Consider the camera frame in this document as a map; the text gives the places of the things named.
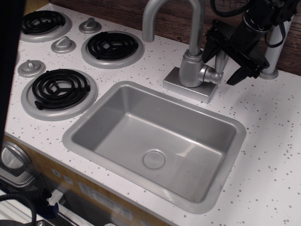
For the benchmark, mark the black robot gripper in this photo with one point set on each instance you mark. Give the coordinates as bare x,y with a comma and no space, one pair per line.
239,43

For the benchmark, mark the silver faucet lever handle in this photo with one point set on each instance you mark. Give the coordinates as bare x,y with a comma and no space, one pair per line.
217,67

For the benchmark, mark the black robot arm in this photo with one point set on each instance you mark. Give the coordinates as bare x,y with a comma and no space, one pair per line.
261,15

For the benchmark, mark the grey vertical support pole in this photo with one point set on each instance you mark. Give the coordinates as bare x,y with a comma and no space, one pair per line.
272,55

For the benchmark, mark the silver gooseneck toy faucet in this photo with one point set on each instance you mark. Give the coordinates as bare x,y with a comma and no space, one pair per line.
179,67

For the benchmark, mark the grey plastic sink basin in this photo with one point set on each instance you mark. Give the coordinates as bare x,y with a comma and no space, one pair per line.
178,151

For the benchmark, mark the middle black coil burner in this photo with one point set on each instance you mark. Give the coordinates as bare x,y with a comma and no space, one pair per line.
112,50

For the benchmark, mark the black coil burner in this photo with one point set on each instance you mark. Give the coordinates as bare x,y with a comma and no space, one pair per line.
59,94
112,50

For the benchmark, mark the back silver stove knob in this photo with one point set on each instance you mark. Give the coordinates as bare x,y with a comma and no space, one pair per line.
90,26

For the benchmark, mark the silver stove knob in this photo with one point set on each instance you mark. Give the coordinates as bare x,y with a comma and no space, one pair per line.
63,46
31,68
90,26

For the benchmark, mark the middle silver stove knob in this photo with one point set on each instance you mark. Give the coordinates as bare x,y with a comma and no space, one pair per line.
63,46

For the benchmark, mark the front black coil burner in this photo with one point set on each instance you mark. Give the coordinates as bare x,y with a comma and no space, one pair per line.
59,94

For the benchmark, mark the back left coil burner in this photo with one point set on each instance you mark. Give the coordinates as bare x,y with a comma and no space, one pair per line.
44,25

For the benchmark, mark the front silver stove knob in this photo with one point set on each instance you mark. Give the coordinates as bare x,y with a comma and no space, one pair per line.
31,68

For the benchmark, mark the blue clamp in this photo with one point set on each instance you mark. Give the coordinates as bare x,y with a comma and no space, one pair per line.
52,210

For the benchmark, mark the silver oven dial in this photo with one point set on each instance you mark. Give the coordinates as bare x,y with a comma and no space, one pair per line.
13,159

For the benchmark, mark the dark foreground post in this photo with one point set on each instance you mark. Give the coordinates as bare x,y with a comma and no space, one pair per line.
11,15

